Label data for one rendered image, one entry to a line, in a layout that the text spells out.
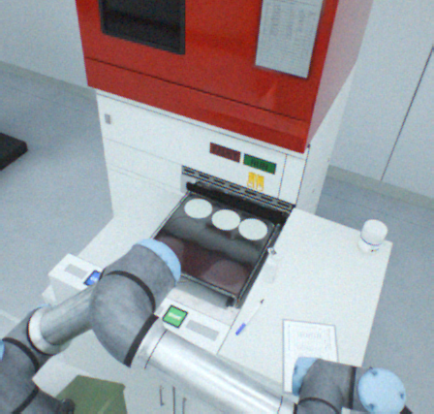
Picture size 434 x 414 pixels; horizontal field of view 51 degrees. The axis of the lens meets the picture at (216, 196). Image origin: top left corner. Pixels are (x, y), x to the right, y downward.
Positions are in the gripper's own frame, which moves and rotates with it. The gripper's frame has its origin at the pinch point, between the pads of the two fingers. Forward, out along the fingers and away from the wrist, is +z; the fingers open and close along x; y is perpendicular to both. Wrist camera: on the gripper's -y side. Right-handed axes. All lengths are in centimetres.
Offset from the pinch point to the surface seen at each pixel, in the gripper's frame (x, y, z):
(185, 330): 21, 48, -4
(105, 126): -9, 134, 6
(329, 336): -4.1, 20.5, 7.7
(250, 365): 15.1, 29.4, -2.4
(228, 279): 3, 55, 13
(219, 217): -12, 77, 21
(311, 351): 2.1, 21.2, 4.2
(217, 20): -47, 89, -35
